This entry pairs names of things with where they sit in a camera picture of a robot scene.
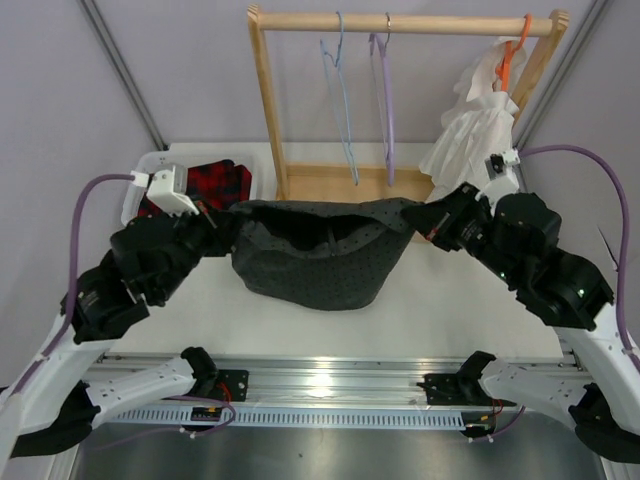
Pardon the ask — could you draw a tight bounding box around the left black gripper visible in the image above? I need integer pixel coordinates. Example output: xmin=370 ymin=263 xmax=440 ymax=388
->
xmin=154 ymin=193 xmax=247 ymax=301

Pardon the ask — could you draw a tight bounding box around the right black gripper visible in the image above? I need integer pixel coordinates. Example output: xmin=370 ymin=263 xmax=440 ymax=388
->
xmin=403 ymin=181 xmax=525 ymax=286

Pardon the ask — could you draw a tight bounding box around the dark grey dotted skirt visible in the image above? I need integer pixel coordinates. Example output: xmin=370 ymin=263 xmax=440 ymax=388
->
xmin=231 ymin=198 xmax=414 ymax=311

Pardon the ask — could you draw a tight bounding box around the light blue wire hanger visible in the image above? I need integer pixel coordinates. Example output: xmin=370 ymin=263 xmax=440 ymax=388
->
xmin=319 ymin=11 xmax=360 ymax=186

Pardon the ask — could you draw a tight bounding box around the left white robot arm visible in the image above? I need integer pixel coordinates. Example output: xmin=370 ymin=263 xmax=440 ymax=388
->
xmin=1 ymin=201 xmax=237 ymax=461

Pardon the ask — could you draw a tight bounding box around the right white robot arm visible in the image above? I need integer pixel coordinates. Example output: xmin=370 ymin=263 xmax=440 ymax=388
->
xmin=402 ymin=183 xmax=639 ymax=464

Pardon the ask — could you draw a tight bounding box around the orange plastic hanger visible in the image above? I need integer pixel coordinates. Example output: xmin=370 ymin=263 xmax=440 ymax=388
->
xmin=495 ymin=13 xmax=533 ymax=92

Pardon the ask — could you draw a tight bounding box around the purple plastic hanger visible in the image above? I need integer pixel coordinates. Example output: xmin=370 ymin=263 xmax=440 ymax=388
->
xmin=368 ymin=12 xmax=396 ymax=186

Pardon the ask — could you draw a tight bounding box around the red plaid garment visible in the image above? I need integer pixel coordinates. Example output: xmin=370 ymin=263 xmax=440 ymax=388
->
xmin=135 ymin=160 xmax=252 ymax=217

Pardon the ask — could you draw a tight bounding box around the white plastic basket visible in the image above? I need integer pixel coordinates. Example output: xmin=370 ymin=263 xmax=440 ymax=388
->
xmin=134 ymin=144 xmax=264 ymax=200

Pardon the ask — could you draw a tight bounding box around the wooden clothes rack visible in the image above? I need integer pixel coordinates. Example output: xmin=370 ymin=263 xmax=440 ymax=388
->
xmin=247 ymin=5 xmax=569 ymax=202

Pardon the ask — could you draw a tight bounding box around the white ruffled garment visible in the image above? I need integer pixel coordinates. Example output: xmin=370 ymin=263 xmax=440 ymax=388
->
xmin=419 ymin=37 xmax=527 ymax=202

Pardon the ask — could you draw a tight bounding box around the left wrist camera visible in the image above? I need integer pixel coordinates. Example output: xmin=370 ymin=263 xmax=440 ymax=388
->
xmin=131 ymin=164 xmax=199 ymax=216

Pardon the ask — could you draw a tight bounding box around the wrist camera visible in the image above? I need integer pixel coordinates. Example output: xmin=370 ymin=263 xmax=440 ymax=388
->
xmin=483 ymin=148 xmax=520 ymax=202
xmin=131 ymin=164 xmax=199 ymax=216

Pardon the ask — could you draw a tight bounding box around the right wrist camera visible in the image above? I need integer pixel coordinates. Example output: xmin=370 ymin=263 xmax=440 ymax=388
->
xmin=483 ymin=148 xmax=520 ymax=202

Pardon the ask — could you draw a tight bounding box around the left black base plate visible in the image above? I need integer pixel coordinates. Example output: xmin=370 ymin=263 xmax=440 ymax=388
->
xmin=204 ymin=369 xmax=250 ymax=403

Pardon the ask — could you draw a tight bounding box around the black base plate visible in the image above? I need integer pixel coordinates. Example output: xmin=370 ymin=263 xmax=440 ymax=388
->
xmin=204 ymin=369 xmax=250 ymax=403
xmin=415 ymin=373 xmax=515 ymax=407

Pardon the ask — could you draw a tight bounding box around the aluminium mounting rail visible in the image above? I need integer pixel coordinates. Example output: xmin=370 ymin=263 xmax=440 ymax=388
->
xmin=86 ymin=352 xmax=592 ymax=409

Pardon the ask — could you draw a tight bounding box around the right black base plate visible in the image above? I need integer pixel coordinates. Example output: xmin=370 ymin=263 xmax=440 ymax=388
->
xmin=415 ymin=373 xmax=515 ymax=407

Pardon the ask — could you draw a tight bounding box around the white slotted cable duct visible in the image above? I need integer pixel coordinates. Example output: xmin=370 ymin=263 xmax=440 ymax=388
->
xmin=111 ymin=404 xmax=466 ymax=431

